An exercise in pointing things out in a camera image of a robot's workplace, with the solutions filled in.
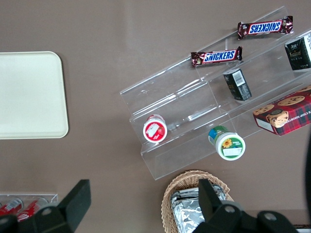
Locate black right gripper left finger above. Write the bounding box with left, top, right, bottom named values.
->
left=17, top=179, right=92, bottom=233

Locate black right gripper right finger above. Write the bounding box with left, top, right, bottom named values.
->
left=194, top=179, right=246, bottom=233

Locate light wicker basket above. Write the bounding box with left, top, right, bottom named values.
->
left=161, top=169, right=235, bottom=233

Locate white rectangular snack tray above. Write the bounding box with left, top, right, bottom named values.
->
left=293, top=223, right=311, bottom=233

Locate beige plastic tray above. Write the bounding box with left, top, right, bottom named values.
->
left=0, top=50, right=69, bottom=140

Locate clear acrylic bottle rack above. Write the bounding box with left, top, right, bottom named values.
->
left=0, top=193, right=59, bottom=219

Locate aluminium foil container stack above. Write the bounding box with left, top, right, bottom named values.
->
left=170, top=184, right=234, bottom=233

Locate red cola bottle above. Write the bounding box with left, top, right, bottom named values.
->
left=0, top=198, right=24, bottom=216
left=17, top=199, right=49, bottom=223

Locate green lid yogurt cup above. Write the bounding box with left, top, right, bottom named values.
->
left=207, top=125, right=246, bottom=161

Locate red lid yogurt cup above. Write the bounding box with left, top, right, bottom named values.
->
left=142, top=114, right=168, bottom=144

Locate clear acrylic step display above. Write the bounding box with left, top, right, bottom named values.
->
left=119, top=6, right=311, bottom=181

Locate red tartan cookie box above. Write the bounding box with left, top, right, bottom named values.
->
left=252, top=85, right=311, bottom=136

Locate small black barcode box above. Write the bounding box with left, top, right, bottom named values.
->
left=223, top=68, right=253, bottom=101

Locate Snickers chocolate bar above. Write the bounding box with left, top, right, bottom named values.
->
left=237, top=16, right=294, bottom=40
left=190, top=46, right=243, bottom=68

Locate small black white box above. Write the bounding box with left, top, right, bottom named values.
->
left=284, top=30, right=311, bottom=71

